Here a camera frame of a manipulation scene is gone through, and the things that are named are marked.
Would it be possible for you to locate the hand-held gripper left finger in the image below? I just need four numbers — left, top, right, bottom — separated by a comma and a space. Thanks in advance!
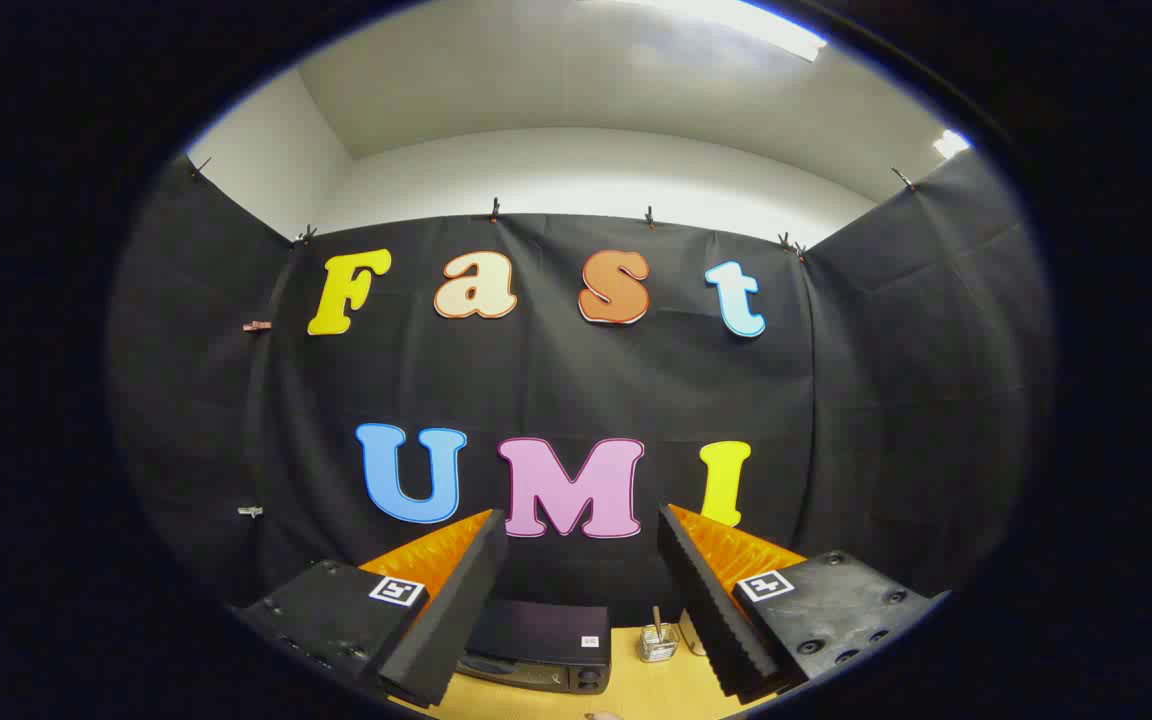
236, 508, 509, 709

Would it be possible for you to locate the metal wire utensil holder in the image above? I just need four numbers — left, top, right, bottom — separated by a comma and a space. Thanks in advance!
639, 622, 680, 663

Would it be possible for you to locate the long ceiling light panel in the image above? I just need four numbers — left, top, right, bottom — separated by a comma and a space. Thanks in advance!
626, 0, 827, 63

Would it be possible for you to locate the row of black clips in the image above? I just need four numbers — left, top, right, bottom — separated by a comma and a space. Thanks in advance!
189, 155, 917, 263

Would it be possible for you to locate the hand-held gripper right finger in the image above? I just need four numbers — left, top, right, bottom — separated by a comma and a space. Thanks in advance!
658, 503, 947, 705

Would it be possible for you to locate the black toaster oven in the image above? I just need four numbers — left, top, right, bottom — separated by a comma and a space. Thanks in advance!
456, 598, 612, 696

